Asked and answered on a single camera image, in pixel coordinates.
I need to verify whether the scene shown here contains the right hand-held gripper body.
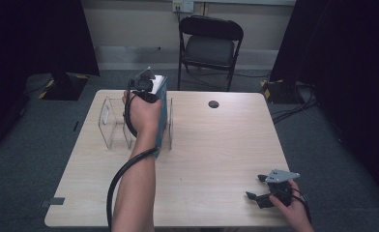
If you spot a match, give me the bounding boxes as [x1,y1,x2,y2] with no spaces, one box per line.
[264,169,301,208]

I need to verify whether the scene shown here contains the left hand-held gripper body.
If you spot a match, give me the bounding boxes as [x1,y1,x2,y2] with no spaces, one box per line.
[128,66,157,95]

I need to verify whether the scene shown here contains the blue book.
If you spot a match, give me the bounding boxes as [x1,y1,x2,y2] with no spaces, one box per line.
[151,74,169,159]

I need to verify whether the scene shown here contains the clear acrylic divider rack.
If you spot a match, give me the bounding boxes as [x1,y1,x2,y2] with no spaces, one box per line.
[98,96,175,152]

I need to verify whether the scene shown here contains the person's left hand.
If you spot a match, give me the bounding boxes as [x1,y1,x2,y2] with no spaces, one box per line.
[122,91,163,140]

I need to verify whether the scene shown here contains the person's right hand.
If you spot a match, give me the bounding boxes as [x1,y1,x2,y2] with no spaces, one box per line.
[268,179,315,232]

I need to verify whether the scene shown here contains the black folding chair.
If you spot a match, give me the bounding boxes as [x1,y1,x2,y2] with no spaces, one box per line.
[177,14,245,93]

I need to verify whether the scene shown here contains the black stand base yellow tape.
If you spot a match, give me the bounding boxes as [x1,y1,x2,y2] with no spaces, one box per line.
[39,72,90,102]
[259,78,303,104]

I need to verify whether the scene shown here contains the black curtain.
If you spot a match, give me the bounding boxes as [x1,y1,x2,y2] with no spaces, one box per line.
[269,0,379,207]
[0,0,101,162]

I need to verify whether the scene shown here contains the grey floor tape piece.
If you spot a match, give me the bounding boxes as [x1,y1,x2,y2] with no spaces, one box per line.
[40,196,66,208]

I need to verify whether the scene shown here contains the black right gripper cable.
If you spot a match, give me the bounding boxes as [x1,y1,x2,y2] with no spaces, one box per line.
[290,188,313,225]

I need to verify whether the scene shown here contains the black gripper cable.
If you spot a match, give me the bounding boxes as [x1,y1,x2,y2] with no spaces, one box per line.
[290,188,313,225]
[105,78,160,232]

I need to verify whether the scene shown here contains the black floor cables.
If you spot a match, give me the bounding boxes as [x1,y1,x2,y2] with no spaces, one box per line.
[271,86,319,125]

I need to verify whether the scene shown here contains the white wall socket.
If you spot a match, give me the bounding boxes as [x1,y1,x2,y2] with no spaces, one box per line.
[172,0,195,14]

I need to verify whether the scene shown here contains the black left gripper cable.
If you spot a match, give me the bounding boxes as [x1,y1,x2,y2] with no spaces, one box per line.
[105,78,160,232]

